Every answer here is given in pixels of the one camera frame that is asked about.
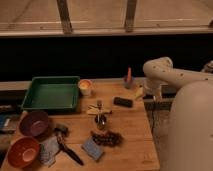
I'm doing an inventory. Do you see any green plastic tray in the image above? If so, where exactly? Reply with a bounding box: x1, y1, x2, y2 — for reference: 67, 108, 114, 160
22, 76, 80, 112

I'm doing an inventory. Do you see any blue sponge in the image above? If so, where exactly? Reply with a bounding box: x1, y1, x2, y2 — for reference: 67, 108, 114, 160
82, 138, 104, 161

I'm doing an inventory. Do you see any yellow small object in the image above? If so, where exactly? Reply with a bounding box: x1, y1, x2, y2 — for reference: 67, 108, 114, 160
135, 87, 144, 99

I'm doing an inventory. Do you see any grey towel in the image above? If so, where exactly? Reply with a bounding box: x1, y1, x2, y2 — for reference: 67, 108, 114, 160
39, 136, 59, 167

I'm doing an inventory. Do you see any blue box at left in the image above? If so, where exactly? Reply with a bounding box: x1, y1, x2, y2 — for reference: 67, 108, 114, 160
0, 115, 19, 133

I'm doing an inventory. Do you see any wooden toy plane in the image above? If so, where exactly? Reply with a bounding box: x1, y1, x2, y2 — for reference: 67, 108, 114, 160
86, 100, 112, 115

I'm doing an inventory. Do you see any small metal cup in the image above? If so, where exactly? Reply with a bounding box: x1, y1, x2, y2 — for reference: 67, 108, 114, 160
95, 115, 107, 130

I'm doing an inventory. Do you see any black rectangular block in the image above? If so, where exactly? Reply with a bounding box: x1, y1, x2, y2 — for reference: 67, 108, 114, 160
113, 97, 133, 108

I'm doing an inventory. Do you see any black handled brush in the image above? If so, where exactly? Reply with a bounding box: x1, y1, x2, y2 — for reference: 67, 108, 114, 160
54, 124, 84, 166

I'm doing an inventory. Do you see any orange bowl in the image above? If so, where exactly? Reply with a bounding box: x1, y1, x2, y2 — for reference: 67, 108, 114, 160
7, 137, 40, 168

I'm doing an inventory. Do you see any dark grape bunch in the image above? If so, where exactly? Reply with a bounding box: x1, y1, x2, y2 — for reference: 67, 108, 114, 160
91, 131, 122, 147

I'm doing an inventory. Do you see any purple bowl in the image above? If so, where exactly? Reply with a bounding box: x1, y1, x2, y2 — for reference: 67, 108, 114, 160
19, 110, 49, 137

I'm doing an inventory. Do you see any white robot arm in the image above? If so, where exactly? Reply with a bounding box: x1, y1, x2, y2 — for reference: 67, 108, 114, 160
143, 57, 213, 171

